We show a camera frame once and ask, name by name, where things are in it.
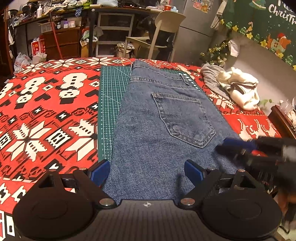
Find white fabric bag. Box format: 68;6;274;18
117;42;135;58

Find wooden drawer cabinet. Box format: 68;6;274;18
43;27;81;61

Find grey cloth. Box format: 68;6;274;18
200;63;232;98

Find red broom handle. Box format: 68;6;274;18
50;11;64;58

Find red box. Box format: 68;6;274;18
31;38;46;56

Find black desk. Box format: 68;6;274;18
14;7;167;58

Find green cutting mat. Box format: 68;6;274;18
98;65;206;163

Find red patterned blanket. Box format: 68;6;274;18
0;57;283;241

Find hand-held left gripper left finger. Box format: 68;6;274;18
35;159;116;209

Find cream chair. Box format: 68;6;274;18
125;10;186;62

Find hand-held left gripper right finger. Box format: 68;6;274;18
180;159;263;209

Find white knit sweater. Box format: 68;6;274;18
217;67;261;111

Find wooden nightstand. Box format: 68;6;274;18
270;104;296;139

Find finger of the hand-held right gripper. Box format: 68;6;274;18
223;138;257;150
216;146;249;164

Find white plastic bag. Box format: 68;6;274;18
32;53;48;64

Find green Christmas wall cloth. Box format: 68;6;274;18
220;0;296;68

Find small tinsel Christmas tree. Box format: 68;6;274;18
200;39;234;67

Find small open cardboard box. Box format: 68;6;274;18
80;30;103;57

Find blue denim jeans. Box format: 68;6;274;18
102;59;245;205

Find grey refrigerator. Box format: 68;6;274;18
171;0;223;63

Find printed plastic bag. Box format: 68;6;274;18
14;52;32;72

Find black dog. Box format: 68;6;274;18
136;17;174;47

